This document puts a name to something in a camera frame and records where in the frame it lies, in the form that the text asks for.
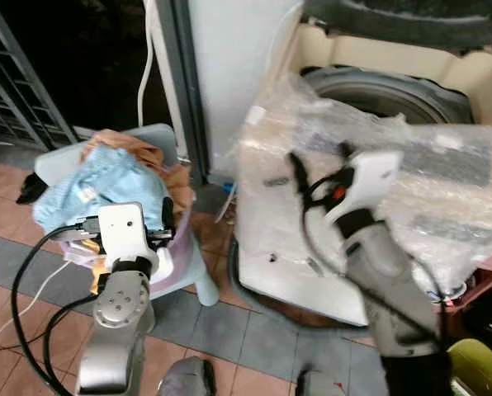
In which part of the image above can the cream top-load washing machine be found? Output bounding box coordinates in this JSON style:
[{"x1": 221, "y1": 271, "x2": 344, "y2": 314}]
[{"x1": 232, "y1": 0, "x2": 492, "y2": 308}]

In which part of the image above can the brown cloth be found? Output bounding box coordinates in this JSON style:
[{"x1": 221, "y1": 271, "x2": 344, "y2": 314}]
[{"x1": 79, "y1": 130, "x2": 194, "y2": 217}]

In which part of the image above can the light blue plastic chair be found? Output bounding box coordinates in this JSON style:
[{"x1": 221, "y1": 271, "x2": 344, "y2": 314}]
[{"x1": 34, "y1": 124, "x2": 222, "y2": 308}]

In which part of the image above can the light blue cloth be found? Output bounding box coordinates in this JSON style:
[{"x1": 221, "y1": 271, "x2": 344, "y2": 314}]
[{"x1": 33, "y1": 145, "x2": 171, "y2": 238}]

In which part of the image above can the clear plastic wrap sheet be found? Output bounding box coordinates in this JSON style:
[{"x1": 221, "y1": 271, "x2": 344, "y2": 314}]
[{"x1": 229, "y1": 74, "x2": 492, "y2": 290}]

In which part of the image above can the small black cloth item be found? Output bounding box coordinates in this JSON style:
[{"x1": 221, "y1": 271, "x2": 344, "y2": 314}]
[{"x1": 17, "y1": 175, "x2": 50, "y2": 205}]

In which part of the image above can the grey left robot leg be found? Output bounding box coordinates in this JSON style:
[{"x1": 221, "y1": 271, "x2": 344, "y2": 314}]
[{"x1": 155, "y1": 356, "x2": 219, "y2": 396}]

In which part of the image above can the dark grey washer lid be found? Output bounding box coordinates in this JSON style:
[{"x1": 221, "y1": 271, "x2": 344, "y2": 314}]
[{"x1": 302, "y1": 0, "x2": 492, "y2": 52}]

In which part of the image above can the white bowl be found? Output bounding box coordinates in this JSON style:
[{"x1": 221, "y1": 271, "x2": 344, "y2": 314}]
[{"x1": 426, "y1": 280, "x2": 471, "y2": 303}]

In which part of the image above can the pink plastic basin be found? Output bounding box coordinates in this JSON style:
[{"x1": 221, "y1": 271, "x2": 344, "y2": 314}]
[{"x1": 438, "y1": 250, "x2": 492, "y2": 316}]

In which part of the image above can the black crate with red items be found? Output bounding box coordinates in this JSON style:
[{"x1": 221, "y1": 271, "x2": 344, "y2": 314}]
[{"x1": 461, "y1": 285, "x2": 492, "y2": 351}]

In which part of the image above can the grey metal gate grille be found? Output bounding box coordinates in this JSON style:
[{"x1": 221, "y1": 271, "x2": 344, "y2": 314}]
[{"x1": 0, "y1": 0, "x2": 80, "y2": 151}]

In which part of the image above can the yellow-green plastic bin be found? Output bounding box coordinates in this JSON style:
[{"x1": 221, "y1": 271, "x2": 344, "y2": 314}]
[{"x1": 447, "y1": 338, "x2": 492, "y2": 396}]

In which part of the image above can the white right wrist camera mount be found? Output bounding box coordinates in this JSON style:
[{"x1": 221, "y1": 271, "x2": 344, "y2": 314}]
[{"x1": 324, "y1": 150, "x2": 404, "y2": 224}]

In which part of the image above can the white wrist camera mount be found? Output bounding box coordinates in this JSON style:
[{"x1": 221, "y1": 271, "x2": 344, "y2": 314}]
[
  {"x1": 324, "y1": 150, "x2": 404, "y2": 224},
  {"x1": 96, "y1": 202, "x2": 148, "y2": 263}
]

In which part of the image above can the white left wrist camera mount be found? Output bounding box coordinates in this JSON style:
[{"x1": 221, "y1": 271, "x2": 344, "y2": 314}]
[{"x1": 96, "y1": 202, "x2": 148, "y2": 263}]

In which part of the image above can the grey door frame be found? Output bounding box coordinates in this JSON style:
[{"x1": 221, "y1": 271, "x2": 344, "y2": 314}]
[{"x1": 154, "y1": 0, "x2": 212, "y2": 184}]

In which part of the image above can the thin white floor cable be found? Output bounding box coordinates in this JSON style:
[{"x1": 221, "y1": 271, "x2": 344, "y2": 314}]
[{"x1": 0, "y1": 260, "x2": 73, "y2": 351}]

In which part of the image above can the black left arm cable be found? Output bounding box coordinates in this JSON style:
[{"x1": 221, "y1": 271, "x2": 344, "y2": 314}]
[{"x1": 11, "y1": 224, "x2": 106, "y2": 396}]

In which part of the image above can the white hose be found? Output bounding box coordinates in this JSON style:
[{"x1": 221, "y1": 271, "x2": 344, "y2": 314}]
[{"x1": 137, "y1": 0, "x2": 161, "y2": 129}]

